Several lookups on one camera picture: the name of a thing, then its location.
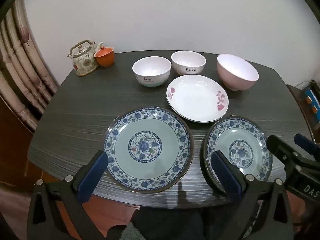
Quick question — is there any white plate with pink flowers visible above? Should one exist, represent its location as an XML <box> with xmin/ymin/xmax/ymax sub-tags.
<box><xmin>166</xmin><ymin>75</ymin><xmax>229</xmax><ymax>124</ymax></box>

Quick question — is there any green shaggy rug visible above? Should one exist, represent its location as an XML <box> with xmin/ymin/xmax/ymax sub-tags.
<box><xmin>107</xmin><ymin>224</ymin><xmax>140</xmax><ymax>240</ymax></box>

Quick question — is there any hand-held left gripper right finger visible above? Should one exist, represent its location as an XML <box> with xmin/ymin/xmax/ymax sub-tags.
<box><xmin>211</xmin><ymin>150</ymin><xmax>296</xmax><ymax>240</ymax></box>

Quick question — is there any white bowl with pink base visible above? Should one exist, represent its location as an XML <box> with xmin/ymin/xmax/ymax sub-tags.
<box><xmin>171</xmin><ymin>51</ymin><xmax>207</xmax><ymax>76</ymax></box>

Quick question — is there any orange lidded tea cup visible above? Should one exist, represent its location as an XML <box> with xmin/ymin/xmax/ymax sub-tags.
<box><xmin>94</xmin><ymin>46</ymin><xmax>115</xmax><ymax>67</ymax></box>

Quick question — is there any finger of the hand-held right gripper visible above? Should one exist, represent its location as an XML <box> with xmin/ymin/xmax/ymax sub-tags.
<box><xmin>294</xmin><ymin>133</ymin><xmax>320</xmax><ymax>156</ymax></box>
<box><xmin>266</xmin><ymin>134</ymin><xmax>304</xmax><ymax>171</ymax></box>

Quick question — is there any dark side cabinet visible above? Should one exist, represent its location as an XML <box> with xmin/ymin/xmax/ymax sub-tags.
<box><xmin>286</xmin><ymin>84</ymin><xmax>320</xmax><ymax>145</ymax></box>

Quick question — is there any large blue floral plate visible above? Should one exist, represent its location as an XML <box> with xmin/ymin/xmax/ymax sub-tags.
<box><xmin>103</xmin><ymin>107</ymin><xmax>194</xmax><ymax>193</ymax></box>

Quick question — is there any small blue floral plate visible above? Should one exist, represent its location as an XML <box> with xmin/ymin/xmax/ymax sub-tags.
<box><xmin>202</xmin><ymin>116</ymin><xmax>273</xmax><ymax>193</ymax></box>

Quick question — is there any floral ceramic teapot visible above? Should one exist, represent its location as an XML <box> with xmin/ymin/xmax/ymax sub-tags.
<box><xmin>67</xmin><ymin>39</ymin><xmax>104</xmax><ymax>77</ymax></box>

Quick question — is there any blue box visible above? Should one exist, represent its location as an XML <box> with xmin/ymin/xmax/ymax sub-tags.
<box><xmin>304</xmin><ymin>80</ymin><xmax>320</xmax><ymax>123</ymax></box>

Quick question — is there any large pink bowl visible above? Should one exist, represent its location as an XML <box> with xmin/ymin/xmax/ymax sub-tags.
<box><xmin>216</xmin><ymin>54</ymin><xmax>259</xmax><ymax>91</ymax></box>

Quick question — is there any beige patterned curtain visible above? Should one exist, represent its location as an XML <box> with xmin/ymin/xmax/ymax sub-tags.
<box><xmin>0</xmin><ymin>0</ymin><xmax>60</xmax><ymax>133</ymax></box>

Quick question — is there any white bowl with blue base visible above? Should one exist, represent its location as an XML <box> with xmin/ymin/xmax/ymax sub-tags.
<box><xmin>132</xmin><ymin>56</ymin><xmax>172</xmax><ymax>87</ymax></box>

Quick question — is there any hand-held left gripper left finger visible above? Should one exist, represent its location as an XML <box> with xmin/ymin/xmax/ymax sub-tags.
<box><xmin>26</xmin><ymin>151</ymin><xmax>110</xmax><ymax>240</ymax></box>

